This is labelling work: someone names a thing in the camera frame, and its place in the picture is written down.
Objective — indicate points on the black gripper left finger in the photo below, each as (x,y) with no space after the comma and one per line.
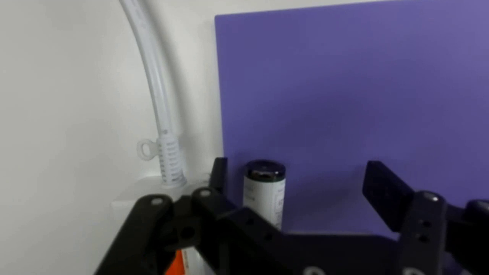
(224,230)

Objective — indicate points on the white bottle with black cap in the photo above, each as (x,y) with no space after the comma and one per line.
(265,196)

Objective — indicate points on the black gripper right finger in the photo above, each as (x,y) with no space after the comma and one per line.
(433,230)

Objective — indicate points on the purple paper mat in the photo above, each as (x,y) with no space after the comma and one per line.
(346,102)

